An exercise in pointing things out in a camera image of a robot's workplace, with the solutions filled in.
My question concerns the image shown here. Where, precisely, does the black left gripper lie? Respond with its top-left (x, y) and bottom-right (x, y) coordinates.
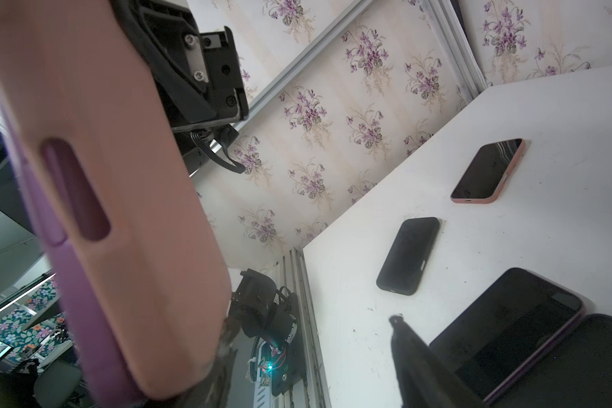
top-left (109, 0), bottom-right (250, 134)

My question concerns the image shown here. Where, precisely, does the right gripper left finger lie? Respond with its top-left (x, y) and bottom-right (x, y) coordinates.
top-left (147, 315), bottom-right (241, 408)

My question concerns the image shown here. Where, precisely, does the black phone left front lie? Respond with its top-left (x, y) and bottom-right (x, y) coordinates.
top-left (376, 217), bottom-right (440, 296)

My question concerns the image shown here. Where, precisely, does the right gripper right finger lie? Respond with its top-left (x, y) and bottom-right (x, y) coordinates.
top-left (389, 316), bottom-right (485, 408)

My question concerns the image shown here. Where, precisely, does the pink-cased phone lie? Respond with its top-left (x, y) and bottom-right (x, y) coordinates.
top-left (0, 1), bottom-right (231, 407)
top-left (450, 139), bottom-right (526, 204)

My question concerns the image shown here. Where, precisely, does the black smartphone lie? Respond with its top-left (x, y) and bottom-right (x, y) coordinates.
top-left (429, 268), bottom-right (585, 404)

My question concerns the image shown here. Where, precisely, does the purple smartphone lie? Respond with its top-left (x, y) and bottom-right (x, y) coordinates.
top-left (3, 121), bottom-right (145, 407)

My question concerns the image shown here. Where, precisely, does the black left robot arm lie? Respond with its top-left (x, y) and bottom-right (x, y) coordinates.
top-left (110, 1), bottom-right (305, 396)

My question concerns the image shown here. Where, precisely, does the black phone case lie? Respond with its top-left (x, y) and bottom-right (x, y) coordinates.
top-left (493, 314), bottom-right (612, 408)

